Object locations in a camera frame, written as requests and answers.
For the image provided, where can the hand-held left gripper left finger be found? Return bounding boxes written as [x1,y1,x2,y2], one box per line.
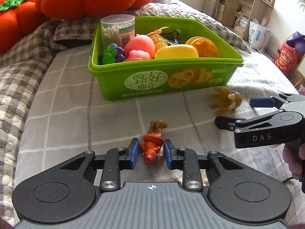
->
[57,138,140,193]

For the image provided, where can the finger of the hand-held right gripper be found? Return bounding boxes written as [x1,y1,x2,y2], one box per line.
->
[215,110,283,132]
[249,93,295,108]

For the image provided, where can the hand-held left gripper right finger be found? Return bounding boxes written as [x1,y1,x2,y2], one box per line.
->
[164,138,242,193]

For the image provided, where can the orange toy figure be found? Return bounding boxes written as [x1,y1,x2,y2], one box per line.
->
[139,120,168,166]

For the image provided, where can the brown toy octopus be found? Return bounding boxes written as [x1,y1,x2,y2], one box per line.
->
[209,87,243,115]

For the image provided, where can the green plastic box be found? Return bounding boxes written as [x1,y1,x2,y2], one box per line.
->
[88,17,245,102]

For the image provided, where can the orange toy pumpkin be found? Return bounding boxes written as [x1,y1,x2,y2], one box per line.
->
[185,36,222,58]

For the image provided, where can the yellow toy lemon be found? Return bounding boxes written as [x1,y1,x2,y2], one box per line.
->
[154,44,200,60]

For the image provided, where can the purple toy grapes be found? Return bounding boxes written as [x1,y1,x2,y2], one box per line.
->
[98,43,126,65]

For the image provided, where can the pink toy peach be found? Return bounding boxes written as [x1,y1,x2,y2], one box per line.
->
[122,34,156,62]

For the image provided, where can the yellow toy corn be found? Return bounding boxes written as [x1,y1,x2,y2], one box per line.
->
[152,35,173,52]

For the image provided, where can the orange toy shrimp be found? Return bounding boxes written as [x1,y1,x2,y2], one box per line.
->
[146,26,170,38]

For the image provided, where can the clear cotton swab jar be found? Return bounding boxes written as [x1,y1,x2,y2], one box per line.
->
[100,14,136,48]

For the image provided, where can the person's right hand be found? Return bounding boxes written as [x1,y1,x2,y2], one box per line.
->
[283,143,305,194]

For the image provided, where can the red printed bag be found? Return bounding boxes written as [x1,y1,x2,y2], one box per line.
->
[274,40,302,75]

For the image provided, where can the white printed bag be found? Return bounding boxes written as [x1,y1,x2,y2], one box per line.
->
[248,20,271,51]

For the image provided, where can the purple plush toy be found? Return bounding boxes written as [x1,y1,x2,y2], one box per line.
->
[285,31,305,50]

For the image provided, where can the grey grid bed sheet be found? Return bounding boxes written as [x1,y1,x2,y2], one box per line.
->
[13,44,305,223]

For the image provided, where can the wooden desk shelf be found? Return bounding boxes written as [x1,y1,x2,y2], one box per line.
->
[217,0,280,40]

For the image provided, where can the grey checkered pillow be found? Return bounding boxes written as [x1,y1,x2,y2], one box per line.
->
[53,2,252,54]

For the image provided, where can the grey checkered quilt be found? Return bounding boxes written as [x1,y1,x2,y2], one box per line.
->
[0,17,103,220]

